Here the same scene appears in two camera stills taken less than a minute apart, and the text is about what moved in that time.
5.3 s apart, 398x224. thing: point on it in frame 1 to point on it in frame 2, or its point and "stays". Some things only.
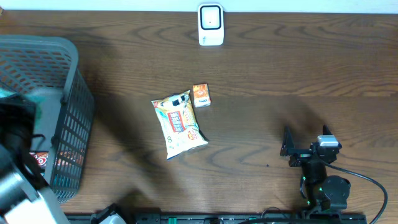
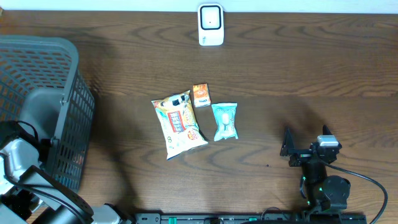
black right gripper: [288, 149] stays
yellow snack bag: [180, 125] stays
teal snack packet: [38, 100] to [225, 115]
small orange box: [201, 95] stays
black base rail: [241, 218] stays
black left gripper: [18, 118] to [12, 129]
